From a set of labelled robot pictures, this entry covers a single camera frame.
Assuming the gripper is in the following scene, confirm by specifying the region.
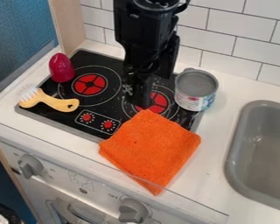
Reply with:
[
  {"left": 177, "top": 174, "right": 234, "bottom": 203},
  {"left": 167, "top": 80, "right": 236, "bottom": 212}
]
[{"left": 121, "top": 31, "right": 183, "bottom": 109}]

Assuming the silver can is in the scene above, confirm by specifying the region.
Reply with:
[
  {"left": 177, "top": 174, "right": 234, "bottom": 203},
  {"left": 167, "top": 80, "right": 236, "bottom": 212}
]
[{"left": 172, "top": 67, "right": 221, "bottom": 113}]

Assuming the toy stove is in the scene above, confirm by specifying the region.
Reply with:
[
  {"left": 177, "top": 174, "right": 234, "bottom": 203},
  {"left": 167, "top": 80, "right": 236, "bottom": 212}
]
[{"left": 15, "top": 49, "right": 205, "bottom": 144}]

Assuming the orange cloth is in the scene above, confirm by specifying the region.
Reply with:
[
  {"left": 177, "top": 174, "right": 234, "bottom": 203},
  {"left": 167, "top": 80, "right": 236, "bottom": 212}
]
[{"left": 97, "top": 108, "right": 204, "bottom": 197}]

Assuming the red toy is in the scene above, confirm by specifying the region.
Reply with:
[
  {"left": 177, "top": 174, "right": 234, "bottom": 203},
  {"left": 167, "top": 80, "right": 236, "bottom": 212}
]
[{"left": 47, "top": 52, "right": 77, "bottom": 84}]

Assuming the yellow brush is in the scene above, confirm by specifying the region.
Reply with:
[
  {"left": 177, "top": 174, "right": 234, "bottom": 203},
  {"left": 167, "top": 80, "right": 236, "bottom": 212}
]
[{"left": 17, "top": 83, "right": 81, "bottom": 114}]

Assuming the toy sink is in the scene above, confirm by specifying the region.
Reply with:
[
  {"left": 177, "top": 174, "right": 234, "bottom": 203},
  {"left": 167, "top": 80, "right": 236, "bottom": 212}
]
[{"left": 222, "top": 100, "right": 280, "bottom": 214}]

